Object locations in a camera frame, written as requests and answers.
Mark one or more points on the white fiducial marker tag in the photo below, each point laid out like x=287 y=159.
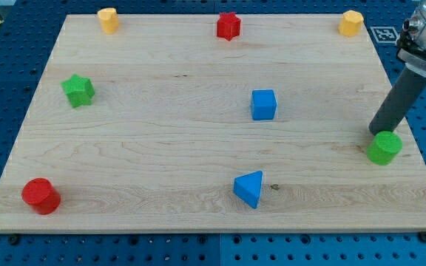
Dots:
x=384 y=34

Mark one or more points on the light wooden board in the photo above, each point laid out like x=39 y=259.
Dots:
x=170 y=128

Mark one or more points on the black bolt left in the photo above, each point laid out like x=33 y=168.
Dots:
x=13 y=239

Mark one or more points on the blue cube block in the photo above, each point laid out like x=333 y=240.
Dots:
x=263 y=104

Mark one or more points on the red cylinder block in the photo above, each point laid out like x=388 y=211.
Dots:
x=41 y=196

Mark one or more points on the green cylinder block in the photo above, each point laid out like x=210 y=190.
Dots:
x=384 y=147

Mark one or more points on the yellow hexagon block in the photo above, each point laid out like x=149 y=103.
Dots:
x=350 y=23

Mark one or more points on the red star block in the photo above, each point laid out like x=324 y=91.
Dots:
x=228 y=26

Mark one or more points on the grey cylindrical pointer rod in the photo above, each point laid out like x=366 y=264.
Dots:
x=403 y=94

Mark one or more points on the blue triangle block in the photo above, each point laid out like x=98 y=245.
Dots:
x=248 y=188

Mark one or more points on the black bolt right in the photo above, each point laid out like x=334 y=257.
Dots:
x=422 y=236

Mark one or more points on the green star block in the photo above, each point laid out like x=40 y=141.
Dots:
x=79 y=90

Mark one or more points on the black bolt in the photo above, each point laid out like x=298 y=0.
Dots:
x=422 y=236
x=13 y=239

